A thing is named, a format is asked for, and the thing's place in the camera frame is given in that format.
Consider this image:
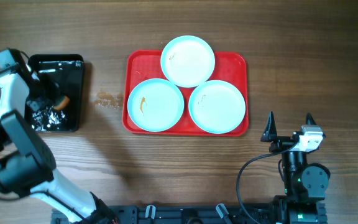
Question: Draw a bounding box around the green and orange sponge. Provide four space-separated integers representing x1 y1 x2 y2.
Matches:
53 95 70 111

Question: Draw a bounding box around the light blue plate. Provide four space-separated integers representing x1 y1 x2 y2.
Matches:
188 80 246 134
160 35 216 88
127 78 185 133

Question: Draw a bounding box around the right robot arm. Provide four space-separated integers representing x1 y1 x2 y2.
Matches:
261 113 331 224

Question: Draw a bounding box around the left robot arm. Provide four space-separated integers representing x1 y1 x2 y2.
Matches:
0 48 119 223

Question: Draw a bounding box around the black rectangular water tray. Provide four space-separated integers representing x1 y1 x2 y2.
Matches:
25 54 85 132

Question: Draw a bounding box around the red plastic tray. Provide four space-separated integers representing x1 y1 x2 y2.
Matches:
122 50 248 136

